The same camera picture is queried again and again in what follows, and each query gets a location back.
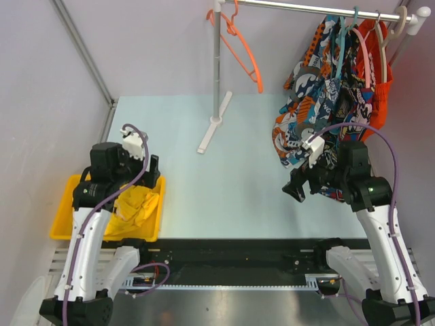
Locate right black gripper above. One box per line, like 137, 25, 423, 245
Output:
282, 147, 348, 202

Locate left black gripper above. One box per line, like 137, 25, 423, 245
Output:
111, 143, 159, 188

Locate yellow shorts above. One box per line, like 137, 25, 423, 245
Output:
105, 186, 160, 236

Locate orange plastic hanger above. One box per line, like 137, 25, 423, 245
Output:
207, 0, 264, 94

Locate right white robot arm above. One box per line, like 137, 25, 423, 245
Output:
283, 138, 434, 325

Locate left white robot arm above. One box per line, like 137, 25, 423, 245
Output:
39, 142, 164, 325

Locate colourful patterned shorts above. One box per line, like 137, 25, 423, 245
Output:
271, 14, 375, 203

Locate beige wooden hanger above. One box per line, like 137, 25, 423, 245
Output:
375, 5, 408, 83

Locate teal hanger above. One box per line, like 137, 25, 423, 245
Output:
334, 5, 359, 79

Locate pink hanger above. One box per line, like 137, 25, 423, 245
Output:
351, 27, 371, 88

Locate orange-red shorts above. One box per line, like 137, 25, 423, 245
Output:
358, 19, 394, 129

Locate white clothes rack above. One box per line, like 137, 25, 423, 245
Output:
197, 1, 431, 154

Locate yellow plastic bin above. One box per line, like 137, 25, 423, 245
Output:
50, 175, 166, 242

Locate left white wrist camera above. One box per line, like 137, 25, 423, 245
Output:
120, 129, 148, 161

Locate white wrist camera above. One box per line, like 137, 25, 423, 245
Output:
301, 134, 325, 168
120, 129, 148, 161

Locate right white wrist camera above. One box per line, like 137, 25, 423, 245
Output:
301, 134, 325, 168

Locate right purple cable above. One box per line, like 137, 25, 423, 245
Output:
311, 122, 422, 326

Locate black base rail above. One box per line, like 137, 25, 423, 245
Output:
122, 238, 370, 293

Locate aluminium corner post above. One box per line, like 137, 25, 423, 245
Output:
49, 0, 118, 142

